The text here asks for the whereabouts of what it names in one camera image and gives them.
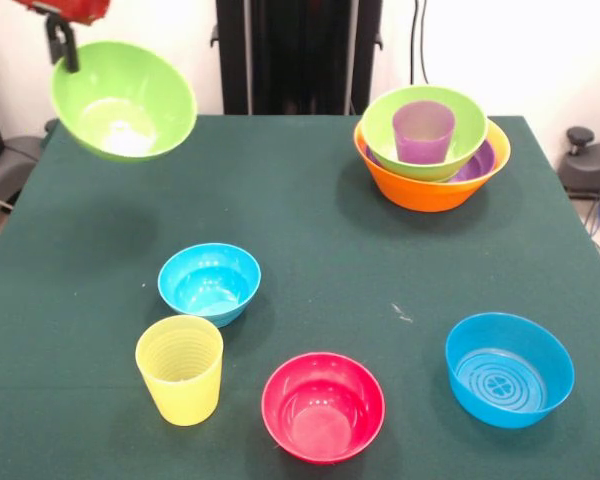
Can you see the grey chair base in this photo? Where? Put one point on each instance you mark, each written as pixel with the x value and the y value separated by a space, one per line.
pixel 15 155

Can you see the small light blue bowl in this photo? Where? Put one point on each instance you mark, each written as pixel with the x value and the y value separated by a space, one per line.
pixel 210 285

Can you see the purple bowl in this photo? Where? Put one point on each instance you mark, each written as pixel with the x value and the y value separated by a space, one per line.
pixel 480 162

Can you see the blue bowl with ribbed bottom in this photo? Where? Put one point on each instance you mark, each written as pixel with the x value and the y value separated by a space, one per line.
pixel 510 375

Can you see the red bowl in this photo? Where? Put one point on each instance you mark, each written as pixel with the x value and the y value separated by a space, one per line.
pixel 323 417

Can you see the large green bowl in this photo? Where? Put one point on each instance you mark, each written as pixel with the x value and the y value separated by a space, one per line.
pixel 125 105
pixel 470 130

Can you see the large orange bowl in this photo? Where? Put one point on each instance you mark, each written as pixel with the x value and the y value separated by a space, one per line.
pixel 425 197

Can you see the dark green tablecloth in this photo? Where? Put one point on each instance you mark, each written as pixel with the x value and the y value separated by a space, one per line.
pixel 330 275

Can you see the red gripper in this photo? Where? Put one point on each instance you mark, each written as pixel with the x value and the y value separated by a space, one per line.
pixel 75 9

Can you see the purple cup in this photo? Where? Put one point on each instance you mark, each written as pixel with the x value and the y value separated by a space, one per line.
pixel 422 145

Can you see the yellow ribbed cup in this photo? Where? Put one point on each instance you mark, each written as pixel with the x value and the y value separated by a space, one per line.
pixel 180 390

